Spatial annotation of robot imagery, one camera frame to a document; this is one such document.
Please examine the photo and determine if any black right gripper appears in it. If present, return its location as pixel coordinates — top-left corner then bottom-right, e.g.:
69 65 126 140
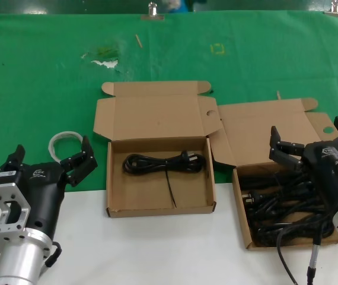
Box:
269 116 338 210

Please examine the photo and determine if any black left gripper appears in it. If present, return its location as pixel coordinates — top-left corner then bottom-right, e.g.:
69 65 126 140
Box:
0 135 98 238

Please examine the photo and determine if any black power cable with tie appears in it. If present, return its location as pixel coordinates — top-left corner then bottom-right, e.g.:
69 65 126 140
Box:
122 150 203 209

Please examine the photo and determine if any open cardboard box oval hole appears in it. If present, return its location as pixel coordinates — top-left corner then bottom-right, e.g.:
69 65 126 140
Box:
209 97 338 252

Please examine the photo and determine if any open cardboard box round hole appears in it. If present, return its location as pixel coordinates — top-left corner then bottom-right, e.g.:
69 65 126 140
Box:
93 80 225 219

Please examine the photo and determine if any clear tape roll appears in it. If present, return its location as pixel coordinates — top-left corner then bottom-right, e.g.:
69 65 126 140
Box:
48 131 84 163

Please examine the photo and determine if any green table cloth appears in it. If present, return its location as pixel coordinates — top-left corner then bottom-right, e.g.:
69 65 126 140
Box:
0 10 338 194

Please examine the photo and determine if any metal binder clip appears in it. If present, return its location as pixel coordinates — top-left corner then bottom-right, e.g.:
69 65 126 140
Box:
141 1 165 21
324 0 338 17

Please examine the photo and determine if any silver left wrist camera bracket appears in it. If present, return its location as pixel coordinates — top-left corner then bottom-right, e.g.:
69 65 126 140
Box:
0 182 31 238

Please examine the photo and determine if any black power cable bundle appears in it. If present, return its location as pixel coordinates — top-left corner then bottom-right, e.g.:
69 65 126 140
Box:
244 191 327 214
248 212 336 248
238 167 315 192

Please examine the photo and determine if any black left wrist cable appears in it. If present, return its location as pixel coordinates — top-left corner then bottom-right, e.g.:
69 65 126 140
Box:
44 241 62 268

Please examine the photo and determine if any black cable with silver connector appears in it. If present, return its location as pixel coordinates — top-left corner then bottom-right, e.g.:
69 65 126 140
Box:
306 221 329 285

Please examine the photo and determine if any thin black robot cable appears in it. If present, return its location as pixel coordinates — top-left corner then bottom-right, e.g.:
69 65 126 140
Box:
276 222 296 285

